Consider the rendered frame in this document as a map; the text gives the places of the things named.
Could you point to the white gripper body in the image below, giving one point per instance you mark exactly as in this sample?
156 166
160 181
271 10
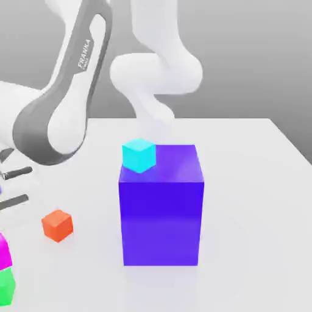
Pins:
14 201

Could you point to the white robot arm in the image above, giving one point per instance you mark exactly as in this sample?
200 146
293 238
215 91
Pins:
73 73

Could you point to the small orange cube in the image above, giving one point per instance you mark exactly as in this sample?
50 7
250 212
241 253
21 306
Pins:
57 226

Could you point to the small magenta cube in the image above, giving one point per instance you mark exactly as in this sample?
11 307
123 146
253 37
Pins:
4 253

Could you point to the small green cube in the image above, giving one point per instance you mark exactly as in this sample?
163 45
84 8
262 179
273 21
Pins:
6 285

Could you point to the small cyan cube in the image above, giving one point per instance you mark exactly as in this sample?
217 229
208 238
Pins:
139 156

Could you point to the large blue box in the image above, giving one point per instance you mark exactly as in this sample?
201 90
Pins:
160 219

